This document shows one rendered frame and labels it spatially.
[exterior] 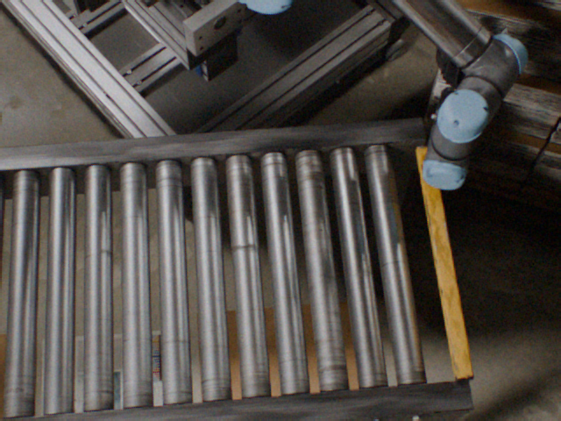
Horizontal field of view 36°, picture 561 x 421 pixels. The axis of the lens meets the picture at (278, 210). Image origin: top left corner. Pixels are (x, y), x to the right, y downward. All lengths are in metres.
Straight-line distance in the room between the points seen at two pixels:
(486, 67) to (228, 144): 0.48
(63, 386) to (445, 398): 0.62
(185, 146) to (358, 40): 0.97
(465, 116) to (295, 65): 1.05
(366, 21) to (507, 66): 1.04
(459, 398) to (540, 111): 0.81
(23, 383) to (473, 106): 0.85
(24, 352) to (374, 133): 0.73
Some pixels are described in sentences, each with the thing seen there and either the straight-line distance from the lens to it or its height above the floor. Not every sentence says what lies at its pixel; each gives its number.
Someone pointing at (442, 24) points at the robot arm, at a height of 1.05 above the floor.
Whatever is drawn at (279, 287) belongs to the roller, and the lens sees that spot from 1.51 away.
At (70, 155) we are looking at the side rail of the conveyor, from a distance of 1.65.
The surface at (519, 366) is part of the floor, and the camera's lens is 2.38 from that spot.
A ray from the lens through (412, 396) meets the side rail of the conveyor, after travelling 1.47.
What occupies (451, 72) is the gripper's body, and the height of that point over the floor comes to 0.89.
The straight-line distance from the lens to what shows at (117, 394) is 2.30.
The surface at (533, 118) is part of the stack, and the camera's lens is 2.09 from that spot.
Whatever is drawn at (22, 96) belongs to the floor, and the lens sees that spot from 2.71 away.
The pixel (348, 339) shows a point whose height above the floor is 0.00.
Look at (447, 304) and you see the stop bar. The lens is 1.50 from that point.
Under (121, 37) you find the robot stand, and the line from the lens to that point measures 2.51.
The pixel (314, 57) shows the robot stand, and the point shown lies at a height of 0.23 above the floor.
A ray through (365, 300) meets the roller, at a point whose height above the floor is 0.80.
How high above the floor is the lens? 2.22
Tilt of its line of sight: 65 degrees down
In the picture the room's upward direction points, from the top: 1 degrees clockwise
